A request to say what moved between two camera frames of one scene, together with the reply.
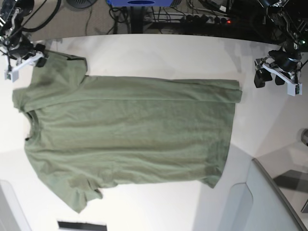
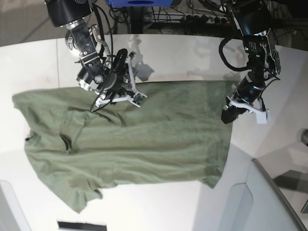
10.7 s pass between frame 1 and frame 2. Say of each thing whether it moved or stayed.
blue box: stayed
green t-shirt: moved
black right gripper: moved
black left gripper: moved
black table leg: stayed
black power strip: stayed
